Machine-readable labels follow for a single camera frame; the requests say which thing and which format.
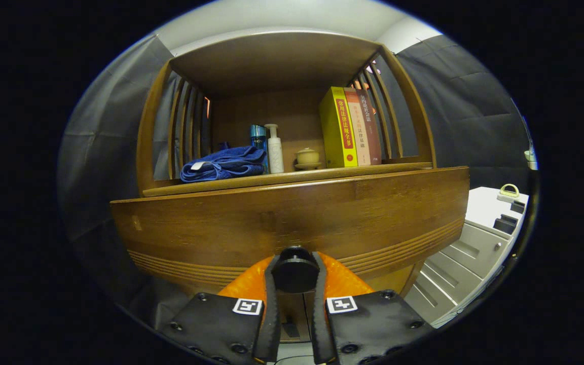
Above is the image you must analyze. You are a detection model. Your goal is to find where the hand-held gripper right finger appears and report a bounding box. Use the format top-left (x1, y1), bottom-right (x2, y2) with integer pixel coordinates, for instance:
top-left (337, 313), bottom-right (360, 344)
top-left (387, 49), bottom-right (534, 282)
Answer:
top-left (312, 252), bottom-right (434, 364)

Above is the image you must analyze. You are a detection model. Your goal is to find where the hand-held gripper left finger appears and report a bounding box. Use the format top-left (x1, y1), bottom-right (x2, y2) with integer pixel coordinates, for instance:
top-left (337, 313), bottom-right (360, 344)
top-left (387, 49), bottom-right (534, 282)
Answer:
top-left (158, 252), bottom-right (282, 364)

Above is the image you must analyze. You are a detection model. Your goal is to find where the wooden cabinet door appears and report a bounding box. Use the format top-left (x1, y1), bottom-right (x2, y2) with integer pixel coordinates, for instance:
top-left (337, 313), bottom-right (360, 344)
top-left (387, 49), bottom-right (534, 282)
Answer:
top-left (368, 261), bottom-right (424, 300)
top-left (280, 293), bottom-right (310, 343)

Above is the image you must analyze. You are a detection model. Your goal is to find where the white drawer cabinet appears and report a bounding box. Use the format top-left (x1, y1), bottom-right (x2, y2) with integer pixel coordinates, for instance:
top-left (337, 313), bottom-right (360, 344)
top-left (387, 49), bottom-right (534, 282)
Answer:
top-left (404, 187), bottom-right (530, 327)

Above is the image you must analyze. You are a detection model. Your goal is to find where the wooden countertop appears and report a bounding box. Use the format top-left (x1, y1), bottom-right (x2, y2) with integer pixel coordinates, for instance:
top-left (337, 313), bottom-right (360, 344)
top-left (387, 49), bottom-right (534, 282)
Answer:
top-left (142, 162), bottom-right (433, 197)

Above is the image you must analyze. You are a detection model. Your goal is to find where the black open tray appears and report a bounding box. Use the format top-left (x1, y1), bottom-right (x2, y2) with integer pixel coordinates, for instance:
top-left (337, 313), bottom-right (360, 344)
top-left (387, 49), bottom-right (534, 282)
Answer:
top-left (493, 214), bottom-right (518, 235)

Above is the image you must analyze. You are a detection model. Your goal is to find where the wooden cabinet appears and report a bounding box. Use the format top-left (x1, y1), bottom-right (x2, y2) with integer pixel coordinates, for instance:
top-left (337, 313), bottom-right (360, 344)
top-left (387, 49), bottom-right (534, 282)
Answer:
top-left (135, 31), bottom-right (437, 355)

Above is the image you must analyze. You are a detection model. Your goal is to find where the blue folded towel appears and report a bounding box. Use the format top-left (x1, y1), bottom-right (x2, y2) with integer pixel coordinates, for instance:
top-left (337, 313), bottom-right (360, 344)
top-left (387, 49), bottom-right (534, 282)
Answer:
top-left (180, 145), bottom-right (267, 183)

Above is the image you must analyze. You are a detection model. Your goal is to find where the white pump bottle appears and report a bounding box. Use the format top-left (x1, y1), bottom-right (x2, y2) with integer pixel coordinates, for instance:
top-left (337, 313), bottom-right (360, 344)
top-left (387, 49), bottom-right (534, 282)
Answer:
top-left (264, 123), bottom-right (285, 174)

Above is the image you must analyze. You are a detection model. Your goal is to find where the beige lidded teacup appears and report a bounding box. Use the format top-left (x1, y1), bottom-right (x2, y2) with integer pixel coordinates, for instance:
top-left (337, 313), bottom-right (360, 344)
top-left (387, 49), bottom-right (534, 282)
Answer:
top-left (294, 148), bottom-right (322, 170)

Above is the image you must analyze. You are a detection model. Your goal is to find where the pale green tape dispenser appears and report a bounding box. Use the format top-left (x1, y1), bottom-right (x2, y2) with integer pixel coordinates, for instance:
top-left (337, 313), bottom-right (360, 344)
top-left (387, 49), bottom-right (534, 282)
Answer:
top-left (497, 184), bottom-right (521, 203)

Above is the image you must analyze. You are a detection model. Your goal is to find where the brown book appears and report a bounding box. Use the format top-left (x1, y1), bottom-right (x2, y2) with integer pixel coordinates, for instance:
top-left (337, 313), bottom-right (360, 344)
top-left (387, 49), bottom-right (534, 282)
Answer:
top-left (355, 89), bottom-right (382, 164)

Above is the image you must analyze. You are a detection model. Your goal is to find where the cream and orange book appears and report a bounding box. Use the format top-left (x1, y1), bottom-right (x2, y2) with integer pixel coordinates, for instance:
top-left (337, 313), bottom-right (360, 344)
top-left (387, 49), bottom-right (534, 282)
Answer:
top-left (344, 88), bottom-right (372, 166)

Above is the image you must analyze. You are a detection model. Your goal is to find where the teal blue bottle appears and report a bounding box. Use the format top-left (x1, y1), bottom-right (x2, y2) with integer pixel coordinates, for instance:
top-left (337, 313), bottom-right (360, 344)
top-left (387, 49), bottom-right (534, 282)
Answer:
top-left (250, 124), bottom-right (269, 154)

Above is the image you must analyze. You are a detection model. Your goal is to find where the yellow book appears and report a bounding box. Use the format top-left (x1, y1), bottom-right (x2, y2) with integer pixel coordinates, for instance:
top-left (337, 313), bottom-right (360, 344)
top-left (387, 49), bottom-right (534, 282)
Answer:
top-left (319, 86), bottom-right (358, 169)

